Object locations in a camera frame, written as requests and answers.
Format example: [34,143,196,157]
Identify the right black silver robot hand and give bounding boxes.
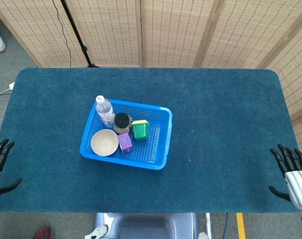
[268,143,302,212]

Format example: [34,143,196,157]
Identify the beige bowl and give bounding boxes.
[91,129,119,157]

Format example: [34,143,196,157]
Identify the clear plastic water bottle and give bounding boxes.
[95,95,116,129]

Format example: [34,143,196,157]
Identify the glass jar with black lid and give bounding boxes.
[113,113,134,135]

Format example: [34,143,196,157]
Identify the purple carton box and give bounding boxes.
[117,132,134,154]

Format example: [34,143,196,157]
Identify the green container with yellow lid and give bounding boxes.
[131,119,150,141]

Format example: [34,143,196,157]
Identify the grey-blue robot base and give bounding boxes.
[93,212,199,239]

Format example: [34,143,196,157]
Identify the blue plastic perforated basket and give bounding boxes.
[79,99,173,171]

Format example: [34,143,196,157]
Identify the yellow floor tape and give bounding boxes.
[236,213,246,239]

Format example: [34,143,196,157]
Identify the red shoe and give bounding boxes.
[32,226,51,239]

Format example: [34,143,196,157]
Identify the white floor strip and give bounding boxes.
[205,213,213,239]

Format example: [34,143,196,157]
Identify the teal table mat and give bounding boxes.
[0,67,302,214]

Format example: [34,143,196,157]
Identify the black tripod stand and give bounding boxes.
[60,0,100,68]

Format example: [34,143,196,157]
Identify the bamboo folding screen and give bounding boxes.
[0,0,302,160]

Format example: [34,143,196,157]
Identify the white power adapter with cord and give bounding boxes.
[0,82,15,98]

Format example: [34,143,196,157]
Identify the blue floor cable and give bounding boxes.
[222,213,229,239]

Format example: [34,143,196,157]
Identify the thin black hanging cable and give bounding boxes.
[52,0,72,68]

